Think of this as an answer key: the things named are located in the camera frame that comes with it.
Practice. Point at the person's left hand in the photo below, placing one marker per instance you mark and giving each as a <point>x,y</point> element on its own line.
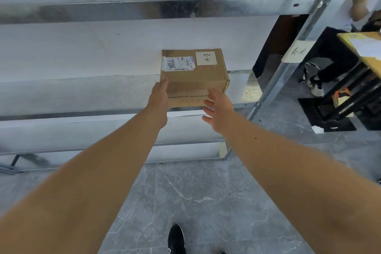
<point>157,105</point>

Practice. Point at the person's right hand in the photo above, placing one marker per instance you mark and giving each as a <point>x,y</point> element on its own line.
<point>221,112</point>

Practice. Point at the person's right thumb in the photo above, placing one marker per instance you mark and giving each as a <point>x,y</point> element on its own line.
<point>215,94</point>

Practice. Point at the person's left fingers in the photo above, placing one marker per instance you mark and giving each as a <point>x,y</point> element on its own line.
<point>161,84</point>

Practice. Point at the brown cardboard parcel box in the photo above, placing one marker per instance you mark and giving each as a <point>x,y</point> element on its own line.
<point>193,79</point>

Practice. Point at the person's right forearm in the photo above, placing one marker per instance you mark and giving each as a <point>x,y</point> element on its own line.
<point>297,185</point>

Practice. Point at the person's left forearm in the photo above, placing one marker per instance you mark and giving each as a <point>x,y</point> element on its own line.
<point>89,179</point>

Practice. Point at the metal shelving rack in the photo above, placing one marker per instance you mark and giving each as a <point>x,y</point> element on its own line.
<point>148,9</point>

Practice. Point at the handwritten paper label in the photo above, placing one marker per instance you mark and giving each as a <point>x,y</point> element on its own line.
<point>297,52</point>

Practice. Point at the white paper scrap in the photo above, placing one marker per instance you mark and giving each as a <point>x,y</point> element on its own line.
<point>317,129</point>

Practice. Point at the tan parcel with orange tape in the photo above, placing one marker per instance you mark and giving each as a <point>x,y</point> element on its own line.
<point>342,99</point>

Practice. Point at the person's black shoe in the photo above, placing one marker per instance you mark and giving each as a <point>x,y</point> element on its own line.
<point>176,240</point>

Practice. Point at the white parcel on table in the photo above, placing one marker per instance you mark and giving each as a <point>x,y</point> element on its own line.
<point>367,47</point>

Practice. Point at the yellow-topped black frame table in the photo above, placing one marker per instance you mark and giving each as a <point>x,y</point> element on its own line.
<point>372,63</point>

